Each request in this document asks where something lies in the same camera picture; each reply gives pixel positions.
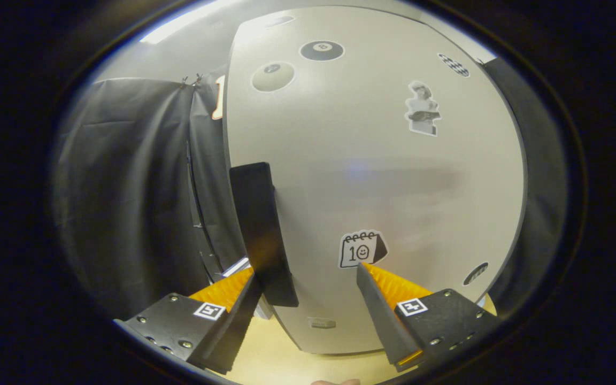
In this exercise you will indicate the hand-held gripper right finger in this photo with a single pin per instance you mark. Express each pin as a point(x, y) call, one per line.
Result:
point(380, 321)

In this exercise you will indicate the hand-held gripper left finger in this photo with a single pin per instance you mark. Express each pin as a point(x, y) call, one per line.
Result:
point(236, 331)

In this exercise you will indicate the white cabinet door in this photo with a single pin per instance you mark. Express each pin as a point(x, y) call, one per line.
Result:
point(367, 176)

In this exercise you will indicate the black backdrop cloth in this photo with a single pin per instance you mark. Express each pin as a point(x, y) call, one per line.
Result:
point(126, 187)

